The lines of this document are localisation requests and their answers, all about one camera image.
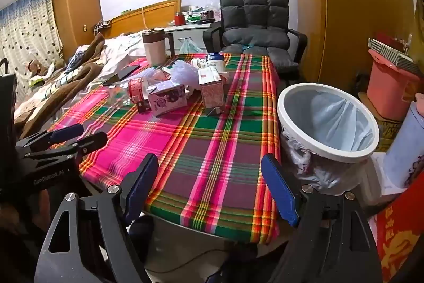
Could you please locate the teal plastic bag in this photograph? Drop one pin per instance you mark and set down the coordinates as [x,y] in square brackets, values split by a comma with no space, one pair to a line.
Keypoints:
[189,46]

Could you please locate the spotted curtain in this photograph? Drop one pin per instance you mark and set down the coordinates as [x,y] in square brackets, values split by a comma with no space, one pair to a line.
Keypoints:
[29,31]

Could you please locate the lavender bin with pink lid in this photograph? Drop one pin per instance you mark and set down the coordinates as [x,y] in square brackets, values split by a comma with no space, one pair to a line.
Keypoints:
[404,143]

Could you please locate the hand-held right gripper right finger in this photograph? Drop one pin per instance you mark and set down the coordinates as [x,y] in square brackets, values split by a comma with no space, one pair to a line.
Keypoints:
[281,190]

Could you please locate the pink jug with brown lid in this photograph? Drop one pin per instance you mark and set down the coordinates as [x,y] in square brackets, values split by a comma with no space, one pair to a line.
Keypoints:
[155,51]

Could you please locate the pink green plaid tablecloth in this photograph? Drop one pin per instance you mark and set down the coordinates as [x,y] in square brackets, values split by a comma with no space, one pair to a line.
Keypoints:
[205,153]

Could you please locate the pale blue bin liner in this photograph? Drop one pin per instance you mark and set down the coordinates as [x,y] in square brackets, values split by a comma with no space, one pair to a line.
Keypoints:
[334,117]

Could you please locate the tall wooden cabinet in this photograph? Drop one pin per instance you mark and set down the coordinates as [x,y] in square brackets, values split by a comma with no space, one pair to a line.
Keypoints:
[76,4]

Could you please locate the striped gift box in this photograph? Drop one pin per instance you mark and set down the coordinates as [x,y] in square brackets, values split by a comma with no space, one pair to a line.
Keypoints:
[384,50]

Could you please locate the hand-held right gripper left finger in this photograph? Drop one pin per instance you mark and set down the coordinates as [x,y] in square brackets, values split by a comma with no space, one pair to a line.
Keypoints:
[142,183]

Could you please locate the wooden bed headboard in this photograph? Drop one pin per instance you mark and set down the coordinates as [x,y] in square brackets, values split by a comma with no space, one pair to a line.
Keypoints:
[149,16]

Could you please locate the small teal wrapper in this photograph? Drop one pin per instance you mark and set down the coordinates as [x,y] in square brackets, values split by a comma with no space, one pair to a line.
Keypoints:
[247,47]

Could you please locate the power strip with plugs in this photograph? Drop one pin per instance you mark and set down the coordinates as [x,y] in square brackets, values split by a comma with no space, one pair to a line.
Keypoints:
[100,25]

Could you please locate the red gold printed bag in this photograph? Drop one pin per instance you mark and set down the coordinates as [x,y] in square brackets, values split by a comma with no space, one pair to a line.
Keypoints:
[400,243]

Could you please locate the striped cloth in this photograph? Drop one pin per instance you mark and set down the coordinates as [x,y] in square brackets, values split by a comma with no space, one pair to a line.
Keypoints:
[63,79]

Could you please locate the white plastic box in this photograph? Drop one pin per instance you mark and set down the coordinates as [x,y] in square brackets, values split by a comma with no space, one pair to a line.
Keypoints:
[377,177]

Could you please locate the white quilt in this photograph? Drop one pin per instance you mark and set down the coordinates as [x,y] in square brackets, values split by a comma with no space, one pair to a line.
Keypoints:
[122,51]

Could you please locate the clear plastic cup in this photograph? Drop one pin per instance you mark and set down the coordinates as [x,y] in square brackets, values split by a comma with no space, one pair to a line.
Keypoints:
[154,74]

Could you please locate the green white box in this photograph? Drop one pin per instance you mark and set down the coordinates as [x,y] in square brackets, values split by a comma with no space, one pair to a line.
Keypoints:
[194,17]

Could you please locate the red cup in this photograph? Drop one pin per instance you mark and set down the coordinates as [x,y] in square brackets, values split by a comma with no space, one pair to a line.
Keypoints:
[179,20]

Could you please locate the black phone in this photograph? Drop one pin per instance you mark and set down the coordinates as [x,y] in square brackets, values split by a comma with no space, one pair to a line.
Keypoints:
[121,74]

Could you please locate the pink white carton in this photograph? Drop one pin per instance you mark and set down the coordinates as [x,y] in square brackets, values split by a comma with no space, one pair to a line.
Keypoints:
[212,94]

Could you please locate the brown blanket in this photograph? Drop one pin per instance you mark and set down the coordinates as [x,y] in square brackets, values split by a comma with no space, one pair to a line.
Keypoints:
[92,54]

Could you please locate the clear plastic bottle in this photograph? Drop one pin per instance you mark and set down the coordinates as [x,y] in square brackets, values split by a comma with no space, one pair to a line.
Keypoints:
[135,89]

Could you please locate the white round trash bin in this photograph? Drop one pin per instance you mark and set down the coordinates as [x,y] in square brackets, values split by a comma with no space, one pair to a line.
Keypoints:
[331,154]

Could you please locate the white drawer cabinet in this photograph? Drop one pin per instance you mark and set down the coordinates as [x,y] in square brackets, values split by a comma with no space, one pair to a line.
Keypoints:
[187,31]

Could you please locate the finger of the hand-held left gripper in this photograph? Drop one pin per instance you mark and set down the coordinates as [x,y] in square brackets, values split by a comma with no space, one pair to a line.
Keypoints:
[66,133]
[92,141]

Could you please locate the yellow wooden wardrobe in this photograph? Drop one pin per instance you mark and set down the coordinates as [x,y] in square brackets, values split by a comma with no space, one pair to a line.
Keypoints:
[347,21]

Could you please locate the pink plastic box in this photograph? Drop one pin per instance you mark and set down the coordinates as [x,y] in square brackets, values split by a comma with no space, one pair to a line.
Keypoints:
[387,87]

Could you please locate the pink purple carton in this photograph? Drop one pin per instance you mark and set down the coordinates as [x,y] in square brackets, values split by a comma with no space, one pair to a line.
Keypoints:
[165,100]

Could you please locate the grey padded chair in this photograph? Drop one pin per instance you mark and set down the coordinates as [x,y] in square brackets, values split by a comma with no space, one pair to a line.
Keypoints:
[251,11]

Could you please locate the clear plastic bag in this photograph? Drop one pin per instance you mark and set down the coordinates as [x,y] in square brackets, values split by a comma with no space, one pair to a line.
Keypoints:
[182,72]

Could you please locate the black bag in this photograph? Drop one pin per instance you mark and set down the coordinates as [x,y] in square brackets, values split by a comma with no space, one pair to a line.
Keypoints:
[360,84]

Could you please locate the red gift box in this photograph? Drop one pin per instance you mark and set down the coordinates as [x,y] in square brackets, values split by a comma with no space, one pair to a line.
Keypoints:
[389,37]

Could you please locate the yellow floral box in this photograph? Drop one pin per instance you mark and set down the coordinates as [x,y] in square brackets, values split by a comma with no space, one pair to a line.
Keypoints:
[387,129]

